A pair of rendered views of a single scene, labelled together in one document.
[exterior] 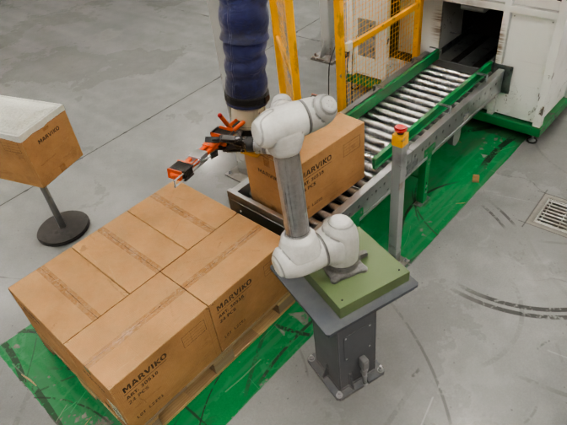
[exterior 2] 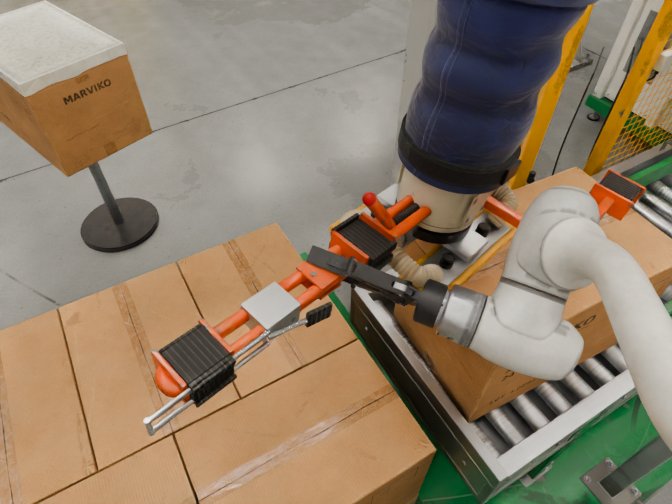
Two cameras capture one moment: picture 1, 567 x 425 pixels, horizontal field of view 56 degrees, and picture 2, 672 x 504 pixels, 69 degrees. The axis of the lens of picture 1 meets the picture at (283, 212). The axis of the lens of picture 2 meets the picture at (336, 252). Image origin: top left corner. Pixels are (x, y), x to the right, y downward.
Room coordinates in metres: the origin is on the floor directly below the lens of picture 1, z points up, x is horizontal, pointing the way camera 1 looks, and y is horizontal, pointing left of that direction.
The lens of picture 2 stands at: (1.64, 0.16, 1.87)
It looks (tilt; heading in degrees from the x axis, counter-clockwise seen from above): 48 degrees down; 13
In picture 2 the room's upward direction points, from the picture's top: straight up
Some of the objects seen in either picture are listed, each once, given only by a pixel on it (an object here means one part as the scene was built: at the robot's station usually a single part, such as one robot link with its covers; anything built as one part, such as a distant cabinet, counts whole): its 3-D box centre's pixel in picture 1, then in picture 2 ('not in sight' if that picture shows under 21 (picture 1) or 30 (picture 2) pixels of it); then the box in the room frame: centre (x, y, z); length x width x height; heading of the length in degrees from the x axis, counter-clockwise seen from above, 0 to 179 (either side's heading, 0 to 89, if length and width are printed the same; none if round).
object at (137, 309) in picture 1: (158, 287); (178, 430); (2.12, 0.78, 0.34); 1.20 x 1.00 x 0.40; 133
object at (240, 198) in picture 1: (269, 213); (417, 371); (2.36, 0.08, 0.58); 0.70 x 0.03 x 0.06; 43
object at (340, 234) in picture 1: (338, 239); not in sight; (1.66, -0.22, 0.98); 0.18 x 0.16 x 0.22; 112
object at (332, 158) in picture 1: (306, 161); (524, 289); (2.60, -0.18, 0.75); 0.60 x 0.40 x 0.40; 130
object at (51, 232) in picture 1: (49, 198); (100, 180); (3.19, 1.70, 0.31); 0.40 x 0.40 x 0.62
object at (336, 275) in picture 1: (344, 259); not in sight; (1.67, -0.25, 0.84); 0.22 x 0.18 x 0.06; 108
